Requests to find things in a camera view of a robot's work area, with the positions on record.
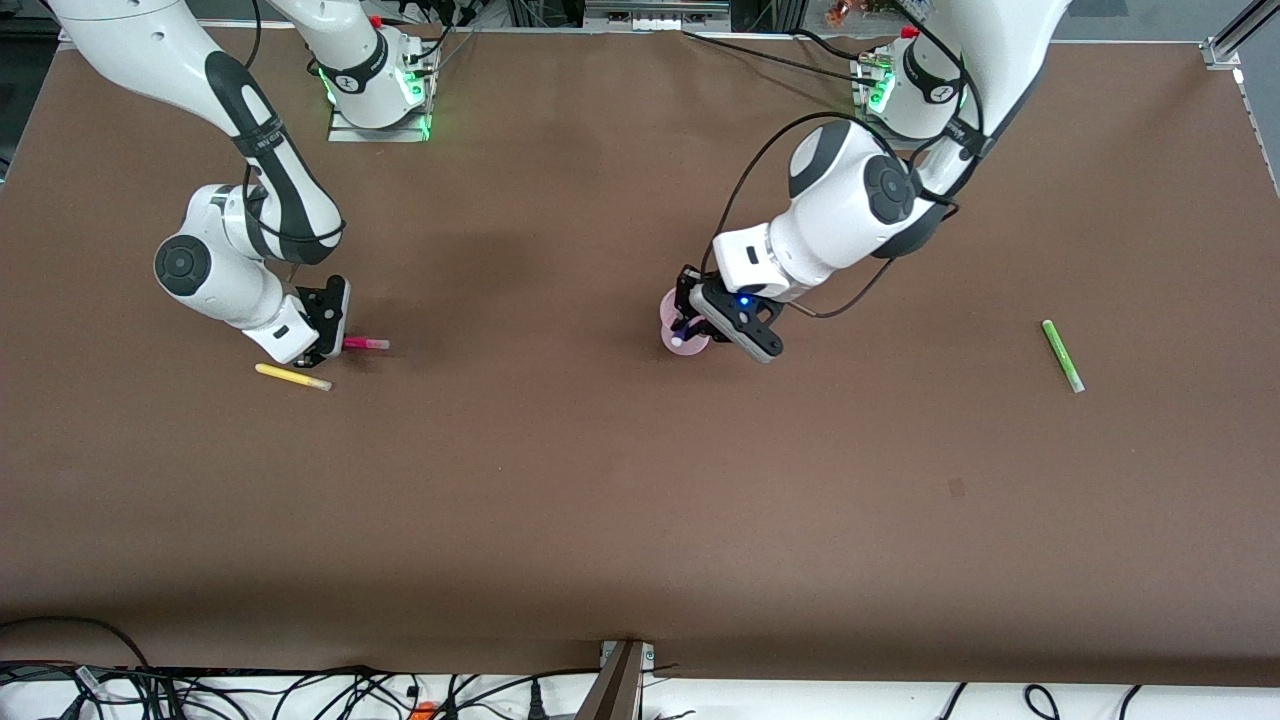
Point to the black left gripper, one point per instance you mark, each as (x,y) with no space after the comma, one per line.
(688,287)

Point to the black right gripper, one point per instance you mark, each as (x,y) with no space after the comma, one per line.
(331,308)

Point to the purple marker pen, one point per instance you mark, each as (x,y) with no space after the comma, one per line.
(679,340)

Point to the pink marker pen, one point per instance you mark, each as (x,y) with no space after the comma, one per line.
(368,344)

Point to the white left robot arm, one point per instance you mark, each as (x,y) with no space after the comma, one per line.
(850,200)

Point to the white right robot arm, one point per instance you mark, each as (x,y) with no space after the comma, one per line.
(130,40)

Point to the translucent pink plastic cup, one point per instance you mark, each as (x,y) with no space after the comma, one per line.
(668,305)

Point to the yellow marker pen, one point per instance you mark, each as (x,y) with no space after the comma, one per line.
(290,376)

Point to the grey power strip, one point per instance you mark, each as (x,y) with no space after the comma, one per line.
(655,12)

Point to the green marker pen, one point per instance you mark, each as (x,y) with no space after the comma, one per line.
(1062,355)

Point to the brown camera mount post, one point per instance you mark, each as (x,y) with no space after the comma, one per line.
(615,690)

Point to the aluminium frame corner post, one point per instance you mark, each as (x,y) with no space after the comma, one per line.
(1235,35)

